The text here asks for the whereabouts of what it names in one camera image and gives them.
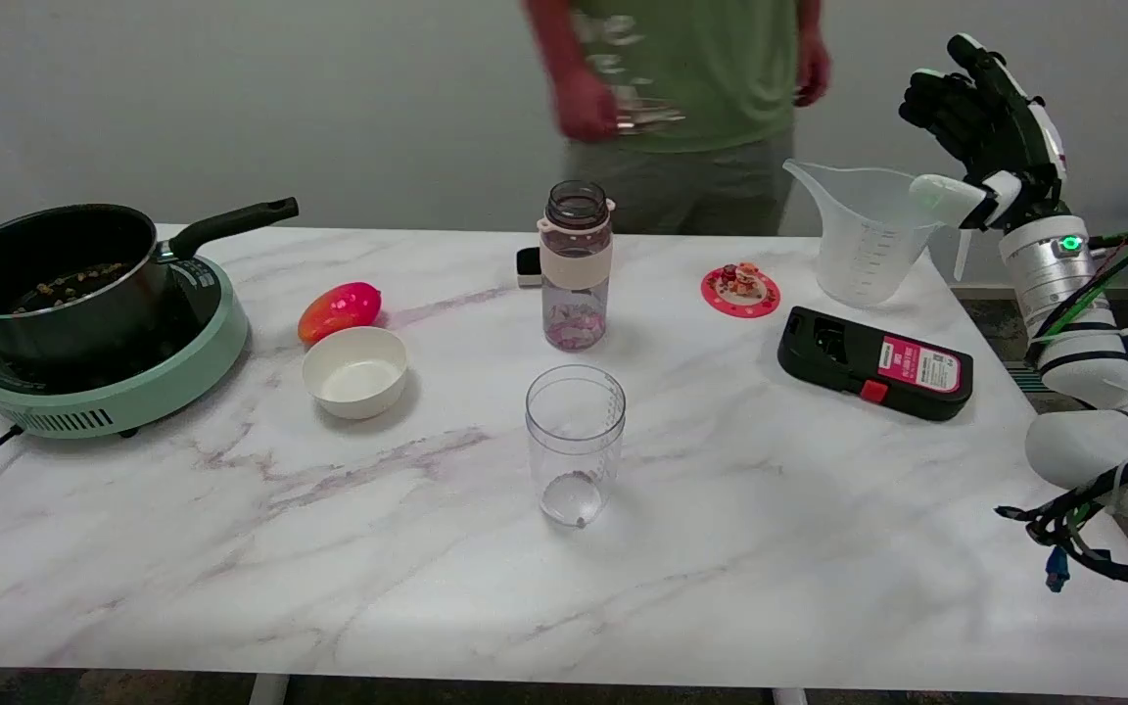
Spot clear bottle with beige band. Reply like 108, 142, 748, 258
538, 180, 615, 352

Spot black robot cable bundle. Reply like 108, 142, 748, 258
995, 436, 1128, 593

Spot black saucepan with handle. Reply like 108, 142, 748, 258
0, 197, 300, 365

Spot black device with pink label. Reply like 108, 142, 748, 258
776, 305, 974, 422

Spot pink coaster with small figures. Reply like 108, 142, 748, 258
700, 261, 781, 319

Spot mint green induction cooker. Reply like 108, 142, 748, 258
0, 255, 250, 440

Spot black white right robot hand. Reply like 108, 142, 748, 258
899, 33, 1070, 236

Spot green robot wrist cable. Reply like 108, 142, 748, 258
1029, 231, 1128, 344

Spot red orange toy mango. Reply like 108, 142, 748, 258
297, 281, 384, 346

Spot brown food bits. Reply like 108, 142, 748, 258
11, 260, 129, 314

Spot person in green shirt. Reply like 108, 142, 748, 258
522, 0, 832, 237

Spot translucent plastic measuring jug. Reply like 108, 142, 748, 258
783, 160, 973, 309

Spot white bowl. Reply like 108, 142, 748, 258
302, 326, 409, 421

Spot clear plastic cup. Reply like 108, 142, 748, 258
525, 364, 627, 530

